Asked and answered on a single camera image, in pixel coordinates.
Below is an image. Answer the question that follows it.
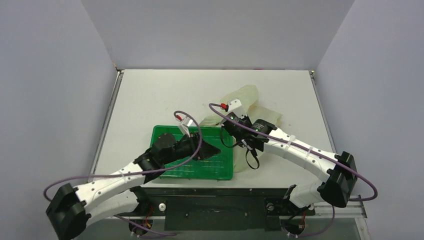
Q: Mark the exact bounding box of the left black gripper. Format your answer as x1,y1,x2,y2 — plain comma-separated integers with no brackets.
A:
161,131,220,165

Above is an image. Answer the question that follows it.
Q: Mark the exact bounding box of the translucent pale green plastic bag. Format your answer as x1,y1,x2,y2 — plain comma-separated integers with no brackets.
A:
216,84,283,173

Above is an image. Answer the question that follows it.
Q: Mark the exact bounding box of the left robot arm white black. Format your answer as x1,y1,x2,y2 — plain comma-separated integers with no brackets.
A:
45,132,221,240

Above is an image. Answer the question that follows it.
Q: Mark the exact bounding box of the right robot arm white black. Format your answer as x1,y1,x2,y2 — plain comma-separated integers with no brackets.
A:
222,113,358,214

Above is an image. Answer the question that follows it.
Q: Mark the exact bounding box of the green plastic tray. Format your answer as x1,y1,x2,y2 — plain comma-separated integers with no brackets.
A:
149,124,235,181

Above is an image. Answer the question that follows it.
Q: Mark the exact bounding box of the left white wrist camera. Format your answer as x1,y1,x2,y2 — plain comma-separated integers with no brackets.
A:
176,115,194,137

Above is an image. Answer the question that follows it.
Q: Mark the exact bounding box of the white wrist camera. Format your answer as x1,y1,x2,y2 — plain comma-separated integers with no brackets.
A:
176,115,194,137
220,98,248,119

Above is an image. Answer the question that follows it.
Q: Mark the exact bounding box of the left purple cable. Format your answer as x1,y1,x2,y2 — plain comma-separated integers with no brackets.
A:
43,110,204,238

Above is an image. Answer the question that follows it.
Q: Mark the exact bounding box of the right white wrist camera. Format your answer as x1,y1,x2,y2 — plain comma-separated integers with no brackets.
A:
220,98,248,119

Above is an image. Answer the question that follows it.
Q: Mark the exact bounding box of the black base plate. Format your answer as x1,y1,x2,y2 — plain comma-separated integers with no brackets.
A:
121,187,299,231

